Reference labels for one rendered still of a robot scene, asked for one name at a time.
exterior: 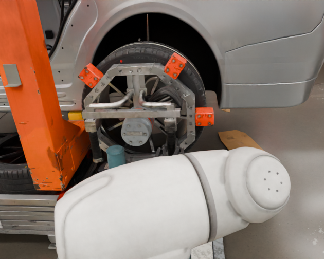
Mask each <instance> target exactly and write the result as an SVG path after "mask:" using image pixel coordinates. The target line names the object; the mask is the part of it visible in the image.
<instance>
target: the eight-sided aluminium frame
mask: <svg viewBox="0 0 324 259"><path fill-rule="evenodd" d="M164 69H165V66H164V65H163V64H162V63H155V62H154V63H136V64H114V65H113V66H112V67H111V68H110V69H109V70H108V71H107V72H106V74H105V75H104V76H103V77H102V78H101V80H100V81H99V82H98V83H97V85H96V86H95V87H94V88H93V89H92V91H91V92H90V93H89V94H88V95H87V96H86V98H85V99H84V100H83V101H84V107H85V110H86V106H87V105H90V104H91V103H96V100H95V99H96V98H97V97H98V96H99V95H100V93H101V92H102V91H103V90H104V89H105V87H106V86H107V85H108V84H109V83H110V82H111V80H112V79H113V78H114V76H126V75H140V74H144V75H157V76H158V77H159V78H161V79H162V80H163V81H164V82H165V83H166V84H167V85H169V86H172V87H173V88H174V89H175V90H176V91H177V93H178V94H179V95H180V96H181V97H182V98H183V99H184V100H185V101H186V109H187V133H186V134H184V135H183V136H182V137H181V139H179V140H178V144H180V148H182V147H183V148H184V149H186V148H187V147H188V146H189V145H191V144H192V142H193V141H195V94H194V93H193V92H192V91H191V90H190V89H189V88H188V87H187V86H186V85H185V84H183V83H182V82H181V81H180V80H179V79H178V78H177V79H176V80H175V79H173V78H172V77H171V76H169V75H168V74H166V73H165V72H164ZM140 70H141V71H140ZM97 135H98V141H99V146H100V148H101V149H102V150H104V151H105V152H106V150H107V149H108V148H109V147H110V146H112V145H116V144H115V143H114V142H112V141H111V140H110V139H109V138H107V137H106V136H105V135H103V134H102V133H101V130H100V128H99V129H98V130H97ZM124 153H125V159H126V163H127V164H128V163H132V162H135V161H140V160H144V159H149V158H154V157H155V155H156V154H127V153H126V152H124Z"/></svg>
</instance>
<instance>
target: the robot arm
mask: <svg viewBox="0 0 324 259"><path fill-rule="evenodd" d="M167 151H168V142H167V138H166V144H163V145H162V148H160V147H159V148H158V149H157V152H156V155H155V157H154V158H149V159H144V160H140V161H135V162H132V163H128V164H124V165H120V166H117V167H114V168H111V169H108V170H105V171H102V172H100V173H97V174H95V175H93V176H91V177H89V178H87V179H85V180H83V181H82V182H80V183H79V184H77V185H75V186H74V187H72V188H71V189H69V190H68V191H67V192H65V194H64V196H63V197H62V198H61V199H60V200H59V201H57V203H56V205H55V236H56V247H57V254H58V259H189V257H190V255H191V249H193V248H195V247H197V246H200V245H203V244H206V243H208V242H211V241H214V240H216V239H219V238H222V237H225V236H227V235H229V234H232V233H234V232H237V231H239V230H241V229H244V228H246V227H247V226H248V225H249V223H262V222H265V221H267V220H269V219H270V218H272V217H274V216H275V215H276V214H277V213H279V212H280V211H281V210H282V209H283V207H284V206H285V205H286V204H287V202H288V200H289V197H290V188H291V183H290V177H289V175H288V173H287V171H286V169H285V167H284V166H283V165H282V164H281V162H280V160H279V159H278V158H276V157H275V156H273V155H271V154H270V153H268V152H265V151H263V150H260V149H256V148H253V147H240V148H236V149H233V150H229V151H227V150H211V151H199V152H191V153H184V148H183V147H182V148H180V144H178V138H176V142H175V152H174V154H173V155H172V156H167V154H166V152H167ZM180 152H181V154H180ZM161 153H163V156H160V155H161Z"/></svg>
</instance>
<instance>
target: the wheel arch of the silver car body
mask: <svg viewBox="0 0 324 259"><path fill-rule="evenodd" d="M146 14H149V28H150V41H152V42H158V43H163V44H165V45H169V46H171V47H173V48H174V49H177V50H178V51H179V52H181V53H183V54H184V55H185V56H186V57H187V58H188V59H189V60H190V61H191V62H192V63H193V64H194V66H195V67H196V68H197V70H198V72H199V73H200V76H201V78H202V80H203V84H204V88H205V90H211V91H214V92H215V93H216V95H217V101H218V106H219V109H221V107H222V103H223V96H224V83H223V75H222V71H221V67H220V64H219V60H218V58H217V56H216V53H215V51H214V50H213V48H212V47H211V45H210V43H209V42H208V41H207V39H206V38H205V37H204V36H203V35H202V33H201V32H200V31H199V30H198V29H196V28H195V27H194V26H193V25H191V24H190V23H189V22H187V21H186V20H184V19H182V18H180V17H178V16H176V15H173V14H170V13H166V12H161V11H142V12H137V13H133V14H131V15H128V16H126V17H124V18H122V19H120V20H119V21H117V22H116V23H115V24H113V25H112V26H111V27H110V28H109V29H108V30H107V31H106V32H105V33H104V34H103V36H102V37H101V38H100V40H99V42H98V43H97V45H96V47H95V49H94V51H93V54H92V57H91V60H90V63H91V64H93V65H94V66H95V67H96V66H97V65H98V64H99V63H100V62H101V61H103V60H104V59H105V58H106V57H107V56H108V55H109V54H110V53H112V52H113V51H115V50H116V49H118V48H119V47H121V46H124V45H126V44H129V43H134V42H138V39H139V38H140V41H147V36H146ZM112 82H113V83H114V84H115V85H116V86H118V87H119V88H120V89H121V90H122V91H123V92H127V88H128V86H127V76H115V77H114V78H113V79H112Z"/></svg>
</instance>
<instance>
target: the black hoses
mask: <svg viewBox="0 0 324 259"><path fill-rule="evenodd" d="M163 95H168V96H170V97H171V98H172V99H173V101H174V102H175V103H176V108H181V110H183V99H181V98H180V96H179V94H178V93H177V91H176V90H175V89H174V88H173V87H172V86H169V85H168V86H164V87H162V88H160V89H159V90H157V91H156V92H155V93H154V94H153V95H147V96H145V97H144V98H149V101H148V102H156V99H158V98H160V97H161V96H163Z"/></svg>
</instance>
